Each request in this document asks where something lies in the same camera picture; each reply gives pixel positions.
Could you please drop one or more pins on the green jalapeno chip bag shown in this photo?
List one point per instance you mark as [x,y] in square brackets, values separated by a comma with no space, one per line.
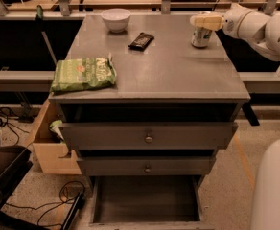
[83,74]

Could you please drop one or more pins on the wooden box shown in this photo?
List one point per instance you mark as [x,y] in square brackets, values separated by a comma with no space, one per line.
[53,157]

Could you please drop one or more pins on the grey top drawer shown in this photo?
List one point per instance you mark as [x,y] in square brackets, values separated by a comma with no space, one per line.
[148,136]

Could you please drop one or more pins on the grey bottom drawer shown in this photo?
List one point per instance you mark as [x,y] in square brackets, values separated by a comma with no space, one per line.
[165,202]

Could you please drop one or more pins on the grey drawer cabinet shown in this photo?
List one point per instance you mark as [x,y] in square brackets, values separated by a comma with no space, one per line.
[169,82]

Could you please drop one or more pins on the metal railing frame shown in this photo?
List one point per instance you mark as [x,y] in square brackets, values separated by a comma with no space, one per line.
[142,5]

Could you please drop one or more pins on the black snack bar wrapper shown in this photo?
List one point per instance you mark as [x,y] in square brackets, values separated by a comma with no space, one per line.
[141,42]

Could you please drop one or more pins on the green handled tool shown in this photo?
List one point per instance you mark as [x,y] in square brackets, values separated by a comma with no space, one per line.
[39,18]

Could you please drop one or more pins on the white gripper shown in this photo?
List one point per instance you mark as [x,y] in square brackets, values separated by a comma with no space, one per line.
[232,22]

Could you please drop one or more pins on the black power strip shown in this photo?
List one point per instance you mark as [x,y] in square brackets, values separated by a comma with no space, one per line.
[78,204]

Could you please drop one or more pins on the green bag in box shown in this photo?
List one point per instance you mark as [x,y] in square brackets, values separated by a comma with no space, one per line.
[55,131]

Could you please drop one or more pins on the grey middle drawer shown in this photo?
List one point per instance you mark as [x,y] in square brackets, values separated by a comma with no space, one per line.
[115,166]

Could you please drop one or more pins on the grey drawer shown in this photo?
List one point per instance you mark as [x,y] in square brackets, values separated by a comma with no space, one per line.
[148,136]
[165,202]
[115,166]

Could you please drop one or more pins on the white bowl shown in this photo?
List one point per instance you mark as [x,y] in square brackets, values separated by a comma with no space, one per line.
[116,20]

